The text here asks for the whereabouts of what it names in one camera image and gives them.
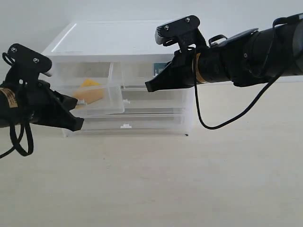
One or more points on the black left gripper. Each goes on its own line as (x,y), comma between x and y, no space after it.
(37,104)

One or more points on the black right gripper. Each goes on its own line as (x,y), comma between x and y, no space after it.
(195,66)

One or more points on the teal white glue stick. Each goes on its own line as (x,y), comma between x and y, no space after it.
(159,67)

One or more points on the yellow cheese wedge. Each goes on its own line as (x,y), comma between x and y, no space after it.
(88,92)

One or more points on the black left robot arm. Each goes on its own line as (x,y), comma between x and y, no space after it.
(36,103)

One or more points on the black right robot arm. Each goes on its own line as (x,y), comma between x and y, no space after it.
(245,59)

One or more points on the white translucent drawer cabinet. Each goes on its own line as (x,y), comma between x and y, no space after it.
(109,41)

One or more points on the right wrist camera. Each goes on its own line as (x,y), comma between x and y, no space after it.
(183,31)

